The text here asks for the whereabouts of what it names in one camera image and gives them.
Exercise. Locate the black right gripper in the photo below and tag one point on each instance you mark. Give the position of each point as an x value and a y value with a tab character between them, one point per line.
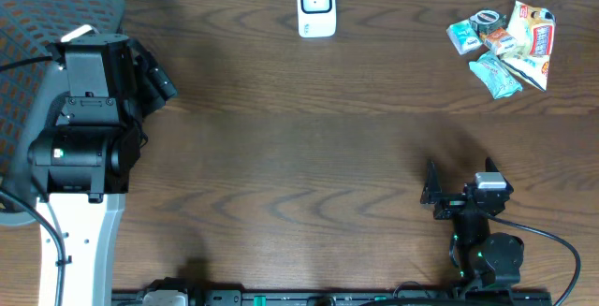
432	194

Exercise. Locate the teal snack pack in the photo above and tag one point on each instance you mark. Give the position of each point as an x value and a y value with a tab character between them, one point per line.
499	81

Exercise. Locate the small teal snack box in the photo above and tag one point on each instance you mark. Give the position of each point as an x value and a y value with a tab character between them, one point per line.
463	37

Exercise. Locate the small orange snack box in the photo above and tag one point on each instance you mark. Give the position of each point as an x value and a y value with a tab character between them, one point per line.
499	41

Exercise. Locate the dark green balm box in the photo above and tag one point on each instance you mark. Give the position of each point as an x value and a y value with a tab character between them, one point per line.
486	21

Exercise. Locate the yellow snack chip bag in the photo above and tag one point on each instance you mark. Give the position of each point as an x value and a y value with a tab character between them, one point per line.
534	29

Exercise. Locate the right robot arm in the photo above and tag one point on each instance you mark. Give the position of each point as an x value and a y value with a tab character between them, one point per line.
487	261

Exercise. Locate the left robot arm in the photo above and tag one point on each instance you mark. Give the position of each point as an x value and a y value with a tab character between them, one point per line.
81	155

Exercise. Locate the white barcode scanner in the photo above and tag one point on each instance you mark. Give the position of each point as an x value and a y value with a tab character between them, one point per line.
316	18

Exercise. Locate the dark grey plastic basket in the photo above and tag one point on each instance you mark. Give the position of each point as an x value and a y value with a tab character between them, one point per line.
27	27

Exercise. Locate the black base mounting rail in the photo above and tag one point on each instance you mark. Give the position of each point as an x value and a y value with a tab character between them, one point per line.
266	298

